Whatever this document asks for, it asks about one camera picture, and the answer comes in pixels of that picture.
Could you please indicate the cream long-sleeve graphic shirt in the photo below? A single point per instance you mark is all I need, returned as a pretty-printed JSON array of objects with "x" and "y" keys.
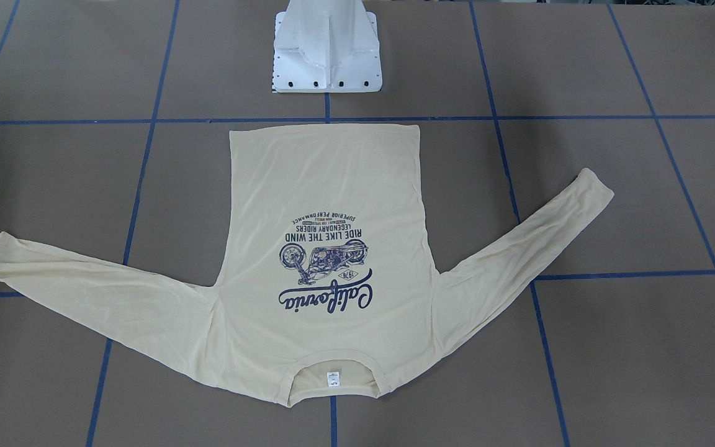
[{"x": 327, "y": 285}]

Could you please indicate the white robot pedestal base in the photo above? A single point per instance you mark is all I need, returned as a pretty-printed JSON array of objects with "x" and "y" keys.
[{"x": 326, "y": 47}]

